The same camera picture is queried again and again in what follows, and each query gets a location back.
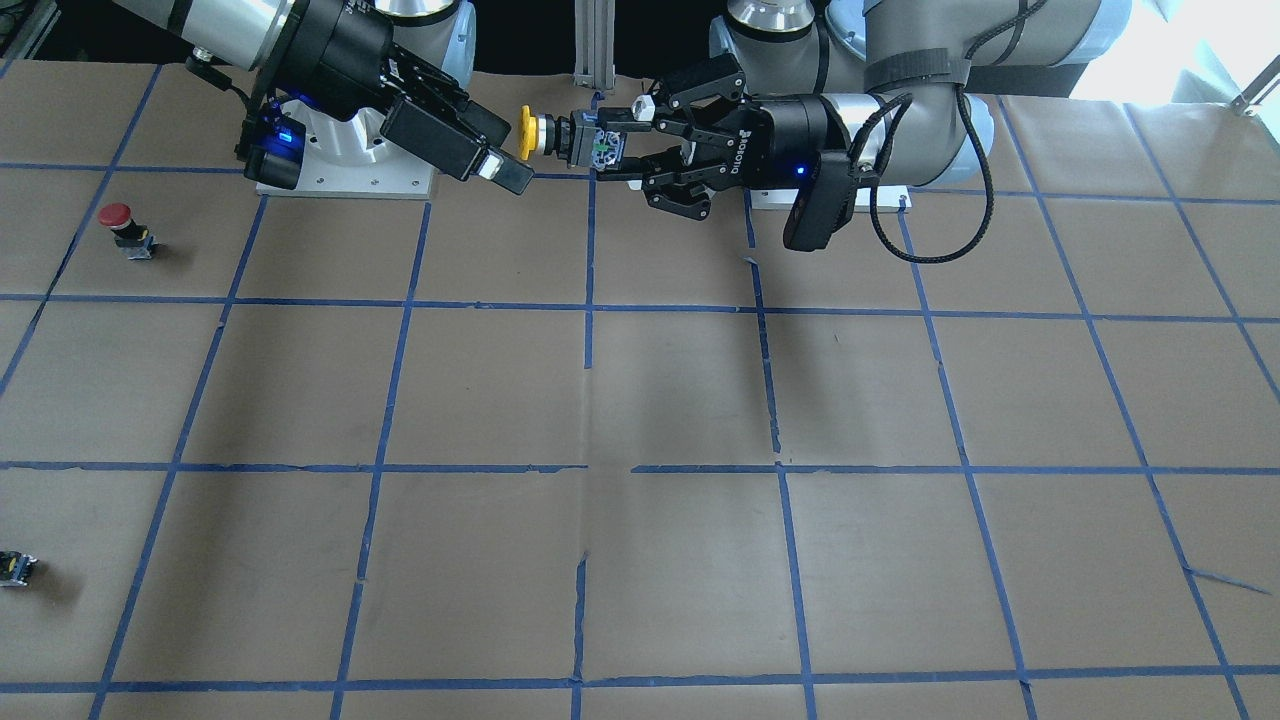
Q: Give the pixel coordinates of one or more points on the red push button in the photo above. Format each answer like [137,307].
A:
[134,240]

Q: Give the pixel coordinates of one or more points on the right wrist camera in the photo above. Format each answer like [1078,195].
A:
[272,146]

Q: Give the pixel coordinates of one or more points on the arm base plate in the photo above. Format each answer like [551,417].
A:
[351,160]
[889,198]

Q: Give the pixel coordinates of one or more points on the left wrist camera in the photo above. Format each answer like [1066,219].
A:
[823,202]

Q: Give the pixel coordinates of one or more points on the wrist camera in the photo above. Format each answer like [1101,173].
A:
[272,146]
[823,202]

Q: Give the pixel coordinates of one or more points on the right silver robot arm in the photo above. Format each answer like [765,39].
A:
[239,32]

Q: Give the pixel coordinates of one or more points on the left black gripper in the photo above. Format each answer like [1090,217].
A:
[783,135]

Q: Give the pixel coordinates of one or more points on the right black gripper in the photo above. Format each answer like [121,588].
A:
[335,62]

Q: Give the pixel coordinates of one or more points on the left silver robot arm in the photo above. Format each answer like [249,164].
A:
[828,100]

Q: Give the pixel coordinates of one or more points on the yellow push button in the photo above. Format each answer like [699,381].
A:
[581,139]

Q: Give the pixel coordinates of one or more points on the aluminium frame post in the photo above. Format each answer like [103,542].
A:
[594,21]

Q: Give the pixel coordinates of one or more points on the small black switch block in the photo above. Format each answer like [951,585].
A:
[17,568]

